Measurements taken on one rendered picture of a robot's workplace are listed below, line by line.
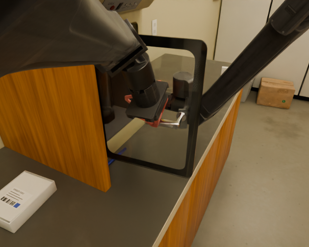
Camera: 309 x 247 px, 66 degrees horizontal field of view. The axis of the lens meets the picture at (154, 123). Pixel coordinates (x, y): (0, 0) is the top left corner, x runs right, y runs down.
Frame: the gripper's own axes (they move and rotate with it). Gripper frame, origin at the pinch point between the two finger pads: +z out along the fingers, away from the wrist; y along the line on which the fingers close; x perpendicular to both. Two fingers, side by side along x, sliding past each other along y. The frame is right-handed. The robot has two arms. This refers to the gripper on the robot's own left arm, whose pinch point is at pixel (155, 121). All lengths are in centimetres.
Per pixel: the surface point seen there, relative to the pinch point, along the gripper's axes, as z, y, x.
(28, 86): -7.2, 1.3, -35.9
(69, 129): 1.9, 6.8, -23.7
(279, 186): 164, -58, 55
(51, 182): 13.5, 19.9, -29.3
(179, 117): 0.9, -3.0, 5.1
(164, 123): -0.4, 0.4, 2.6
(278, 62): 201, -247, 44
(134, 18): -4.1, -34.8, -19.9
